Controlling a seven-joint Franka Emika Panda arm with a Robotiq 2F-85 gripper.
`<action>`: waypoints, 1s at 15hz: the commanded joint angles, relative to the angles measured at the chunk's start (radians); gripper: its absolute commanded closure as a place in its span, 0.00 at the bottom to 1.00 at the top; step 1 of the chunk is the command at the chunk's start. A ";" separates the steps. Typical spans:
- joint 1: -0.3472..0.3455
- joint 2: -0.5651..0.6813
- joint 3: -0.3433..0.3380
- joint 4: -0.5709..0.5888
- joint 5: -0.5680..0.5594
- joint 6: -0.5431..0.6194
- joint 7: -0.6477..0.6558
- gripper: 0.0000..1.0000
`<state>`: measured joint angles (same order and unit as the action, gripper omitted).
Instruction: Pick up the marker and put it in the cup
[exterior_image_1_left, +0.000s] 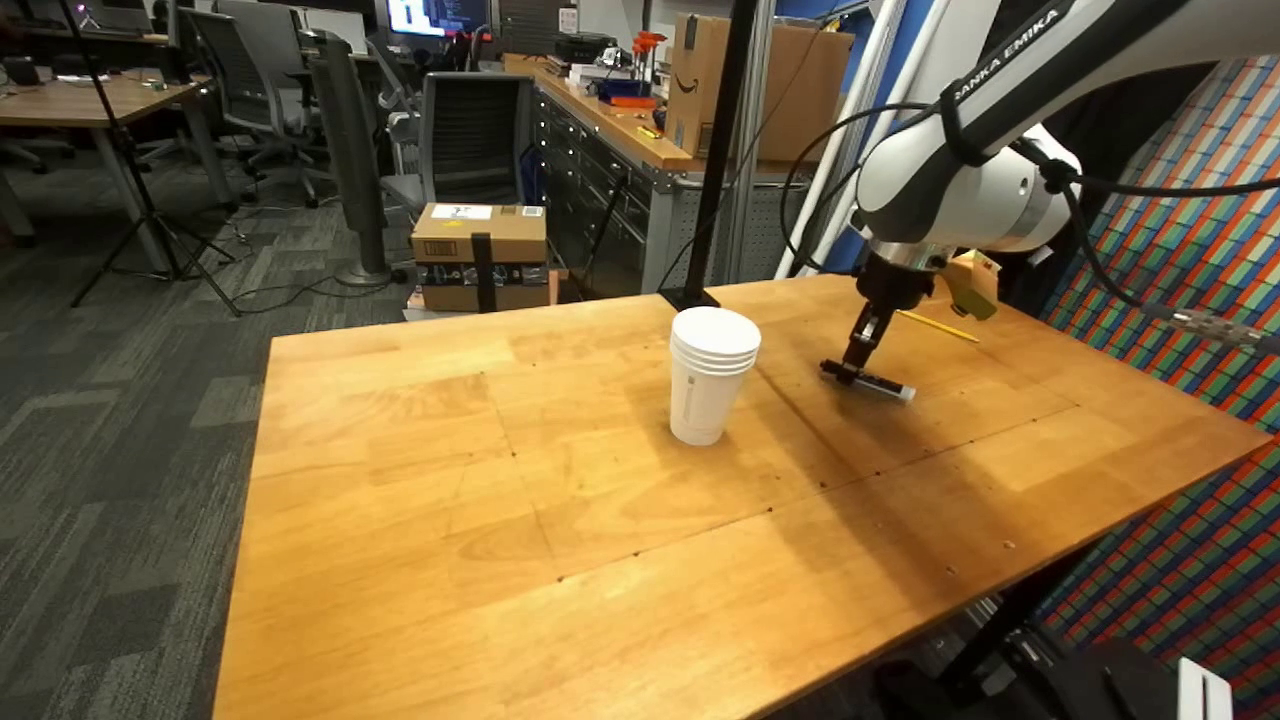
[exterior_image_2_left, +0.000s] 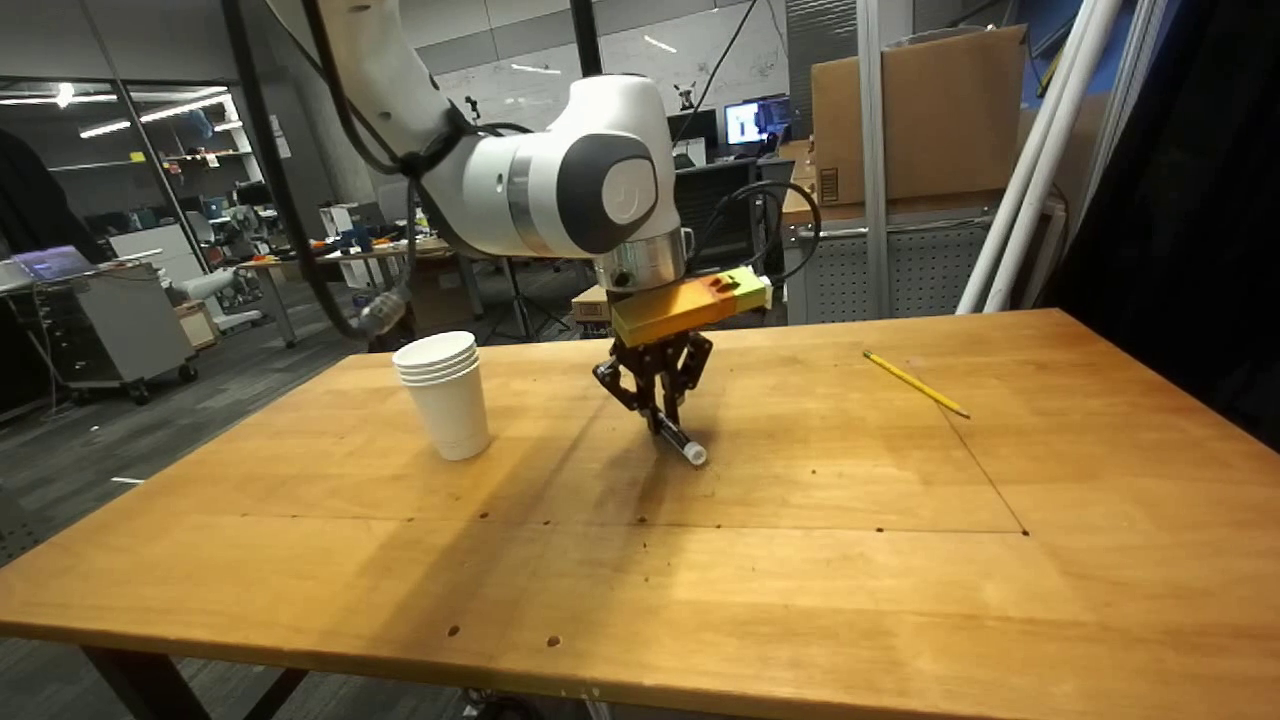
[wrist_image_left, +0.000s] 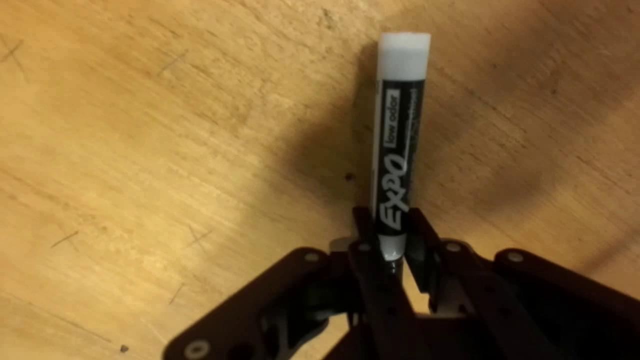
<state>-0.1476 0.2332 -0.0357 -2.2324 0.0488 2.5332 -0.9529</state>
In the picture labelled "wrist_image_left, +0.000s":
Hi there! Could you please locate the black Expo marker white cap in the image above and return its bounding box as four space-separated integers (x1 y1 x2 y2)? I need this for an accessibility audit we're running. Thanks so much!
367 29 434 265

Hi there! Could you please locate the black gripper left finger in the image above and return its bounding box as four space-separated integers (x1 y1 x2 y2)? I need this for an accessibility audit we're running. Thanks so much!
161 205 416 360

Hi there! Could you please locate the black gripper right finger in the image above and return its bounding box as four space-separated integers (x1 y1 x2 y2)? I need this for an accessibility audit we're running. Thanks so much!
403 207 640 360

